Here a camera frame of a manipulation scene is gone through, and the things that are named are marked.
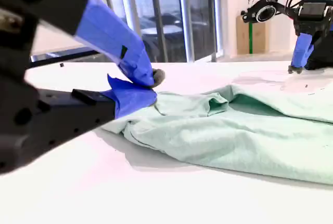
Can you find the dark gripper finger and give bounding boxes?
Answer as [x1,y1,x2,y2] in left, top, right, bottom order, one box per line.
[304,35,333,71]

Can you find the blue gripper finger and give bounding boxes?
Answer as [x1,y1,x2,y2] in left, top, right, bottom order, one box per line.
[0,0,167,88]
[0,74,158,175]

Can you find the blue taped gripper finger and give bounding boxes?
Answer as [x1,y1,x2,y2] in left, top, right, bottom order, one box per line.
[288,32,315,75]

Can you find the pale green t-shirt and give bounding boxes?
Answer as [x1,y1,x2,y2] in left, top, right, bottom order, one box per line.
[100,83,333,186]

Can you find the black metal bar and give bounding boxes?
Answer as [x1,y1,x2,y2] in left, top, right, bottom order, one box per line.
[28,46,101,69]

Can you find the green pole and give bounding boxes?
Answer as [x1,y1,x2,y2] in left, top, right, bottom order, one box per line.
[249,22,254,55]

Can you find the cardboard box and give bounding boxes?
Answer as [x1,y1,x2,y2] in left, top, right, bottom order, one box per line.
[236,15,270,55]

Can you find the black stalk of silver camera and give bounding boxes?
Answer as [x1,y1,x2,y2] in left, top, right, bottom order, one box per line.
[274,2,299,17]

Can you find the metal window frame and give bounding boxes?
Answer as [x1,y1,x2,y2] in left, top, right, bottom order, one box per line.
[101,0,224,63]

